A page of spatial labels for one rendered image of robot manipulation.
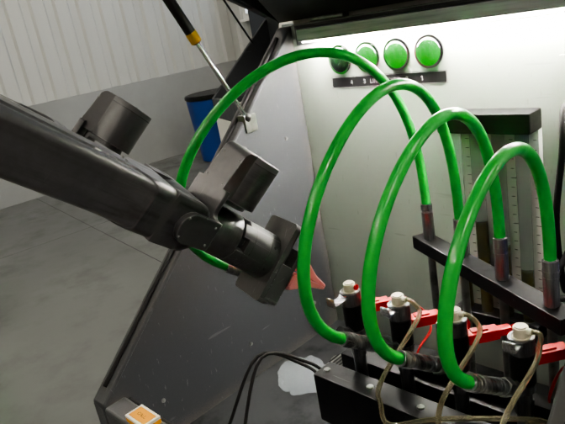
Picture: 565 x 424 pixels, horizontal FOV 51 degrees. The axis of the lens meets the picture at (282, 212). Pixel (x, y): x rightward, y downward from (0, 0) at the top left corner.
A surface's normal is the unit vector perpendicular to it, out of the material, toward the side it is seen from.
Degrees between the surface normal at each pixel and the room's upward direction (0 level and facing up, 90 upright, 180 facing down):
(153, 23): 90
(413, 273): 90
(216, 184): 54
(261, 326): 90
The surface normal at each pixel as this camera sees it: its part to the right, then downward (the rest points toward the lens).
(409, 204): -0.70, 0.34
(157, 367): 0.69, 0.11
